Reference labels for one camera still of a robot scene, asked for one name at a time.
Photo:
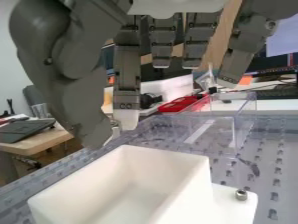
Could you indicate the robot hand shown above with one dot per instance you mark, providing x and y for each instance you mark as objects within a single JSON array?
[{"x": 67, "y": 66}]

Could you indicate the dark grey laptop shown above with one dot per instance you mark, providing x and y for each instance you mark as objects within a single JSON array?
[{"x": 21, "y": 128}]

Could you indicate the wooden desk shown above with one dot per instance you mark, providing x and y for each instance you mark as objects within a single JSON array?
[{"x": 40, "y": 140}]

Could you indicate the red tray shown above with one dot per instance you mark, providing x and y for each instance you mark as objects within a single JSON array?
[{"x": 177, "y": 104}]

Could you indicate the small white box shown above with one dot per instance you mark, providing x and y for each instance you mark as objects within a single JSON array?
[{"x": 133, "y": 186}]

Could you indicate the clear box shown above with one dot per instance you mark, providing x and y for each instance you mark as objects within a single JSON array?
[{"x": 221, "y": 133}]

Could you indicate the white desk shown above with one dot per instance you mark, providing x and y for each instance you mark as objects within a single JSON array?
[{"x": 274, "y": 104}]

